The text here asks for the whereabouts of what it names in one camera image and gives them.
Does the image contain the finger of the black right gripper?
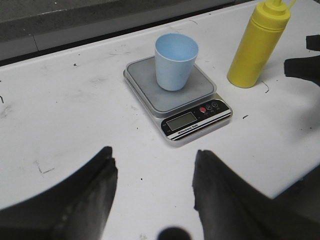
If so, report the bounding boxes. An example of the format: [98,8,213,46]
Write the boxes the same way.
[305,34,320,52]
[284,55,320,87]

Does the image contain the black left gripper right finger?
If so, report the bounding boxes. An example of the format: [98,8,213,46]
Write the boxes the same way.
[192,150,320,240]

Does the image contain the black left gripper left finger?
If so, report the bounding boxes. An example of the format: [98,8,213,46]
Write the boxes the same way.
[0,146,118,240]

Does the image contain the yellow squeeze bottle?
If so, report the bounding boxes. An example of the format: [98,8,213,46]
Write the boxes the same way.
[227,0,295,88]

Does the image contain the light blue plastic cup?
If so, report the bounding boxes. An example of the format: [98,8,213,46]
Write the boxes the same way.
[154,33,199,91]

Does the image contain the silver digital kitchen scale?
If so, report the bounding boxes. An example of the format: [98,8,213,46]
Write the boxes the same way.
[123,56,233,147]

